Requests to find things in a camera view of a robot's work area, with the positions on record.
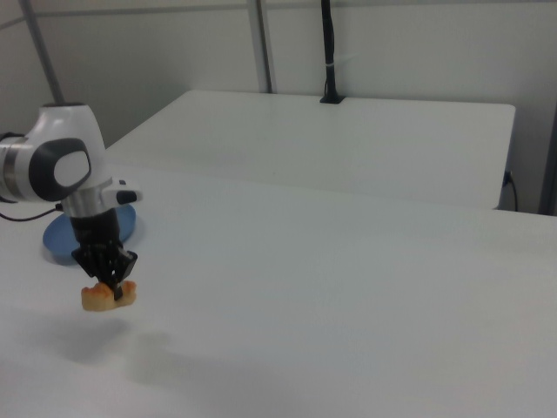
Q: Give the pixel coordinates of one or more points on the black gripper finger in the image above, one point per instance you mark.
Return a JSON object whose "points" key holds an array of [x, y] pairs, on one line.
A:
{"points": [[93, 263], [124, 263]]}

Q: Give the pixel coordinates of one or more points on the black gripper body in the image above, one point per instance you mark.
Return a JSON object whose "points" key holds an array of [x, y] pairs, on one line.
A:
{"points": [[95, 228]]}

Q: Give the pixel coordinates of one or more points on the orange glazed bread roll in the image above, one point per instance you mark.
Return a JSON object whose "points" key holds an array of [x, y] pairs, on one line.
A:
{"points": [[100, 301]]}

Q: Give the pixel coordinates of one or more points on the blue round plate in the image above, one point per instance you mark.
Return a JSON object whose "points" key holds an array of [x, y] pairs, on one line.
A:
{"points": [[55, 239]]}

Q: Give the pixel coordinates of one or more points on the white side table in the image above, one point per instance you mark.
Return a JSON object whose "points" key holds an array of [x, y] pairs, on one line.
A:
{"points": [[348, 143]]}

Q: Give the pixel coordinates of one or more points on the grey partition post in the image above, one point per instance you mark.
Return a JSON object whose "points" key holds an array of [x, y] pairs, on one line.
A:
{"points": [[261, 43], [43, 52]]}

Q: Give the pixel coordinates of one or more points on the black camera pole with clamp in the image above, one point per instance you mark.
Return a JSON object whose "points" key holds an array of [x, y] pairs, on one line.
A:
{"points": [[329, 43]]}

